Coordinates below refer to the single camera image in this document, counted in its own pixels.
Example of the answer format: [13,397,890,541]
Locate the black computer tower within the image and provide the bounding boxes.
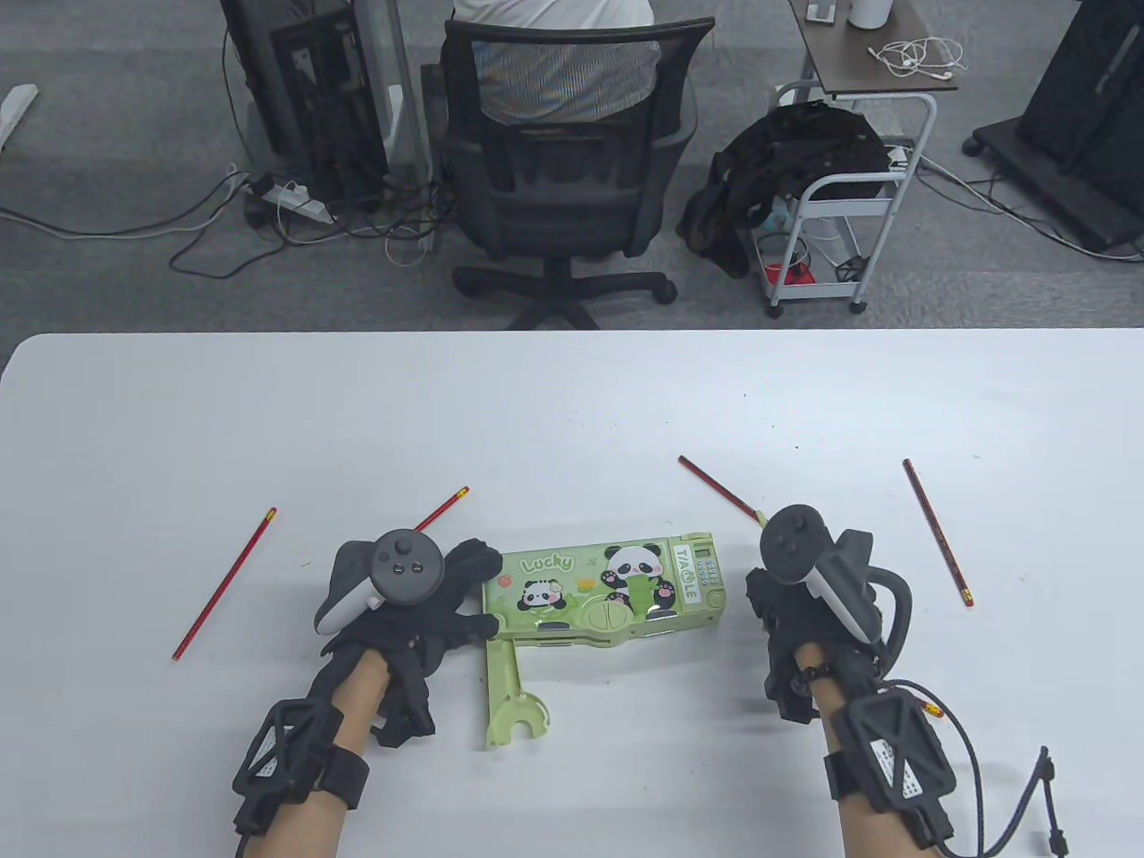
[219,0,391,206]

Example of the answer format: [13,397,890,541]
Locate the white earphone cable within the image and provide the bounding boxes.
[869,36,966,81]

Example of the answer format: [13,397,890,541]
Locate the person's left hand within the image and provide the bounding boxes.
[315,536,506,750]

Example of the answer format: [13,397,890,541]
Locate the person's right hand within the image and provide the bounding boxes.
[746,568,895,725]

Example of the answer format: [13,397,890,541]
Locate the tangle of black floor cables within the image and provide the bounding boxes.
[168,98,448,280]

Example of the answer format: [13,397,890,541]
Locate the brown wooden side table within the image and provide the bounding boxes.
[794,0,959,99]

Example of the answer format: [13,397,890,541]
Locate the green panda pencil case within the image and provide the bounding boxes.
[481,532,727,750]

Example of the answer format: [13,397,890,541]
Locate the person's right forearm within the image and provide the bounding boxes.
[795,643,948,858]

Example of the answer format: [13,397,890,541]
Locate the black wheeled stand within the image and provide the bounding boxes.
[963,0,1144,256]

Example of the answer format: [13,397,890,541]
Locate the white rolling cart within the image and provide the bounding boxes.
[764,80,939,318]

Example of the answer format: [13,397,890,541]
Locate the grey metal desk leg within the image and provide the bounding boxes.
[356,0,439,242]

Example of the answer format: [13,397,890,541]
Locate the grey floor cables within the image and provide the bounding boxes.
[916,152,1144,265]

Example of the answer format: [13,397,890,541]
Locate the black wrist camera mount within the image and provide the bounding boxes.
[232,700,372,837]
[822,695,959,845]

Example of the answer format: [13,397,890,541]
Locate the small red container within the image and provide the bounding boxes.
[760,234,819,287]

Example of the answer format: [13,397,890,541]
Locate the black white hand controller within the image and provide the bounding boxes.
[760,505,914,671]
[313,529,446,637]

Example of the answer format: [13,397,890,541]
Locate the white power strip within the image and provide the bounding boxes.
[261,181,339,224]

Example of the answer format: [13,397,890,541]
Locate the white table foot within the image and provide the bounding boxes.
[0,83,39,153]

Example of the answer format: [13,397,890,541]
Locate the black mesh office chair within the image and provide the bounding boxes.
[420,16,716,330]

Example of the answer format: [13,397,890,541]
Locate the person's left forearm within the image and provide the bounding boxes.
[246,648,394,858]

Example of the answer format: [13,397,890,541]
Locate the black bag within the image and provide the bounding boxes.
[677,100,895,280]

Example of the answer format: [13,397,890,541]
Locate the white floor cable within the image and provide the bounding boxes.
[0,165,251,240]

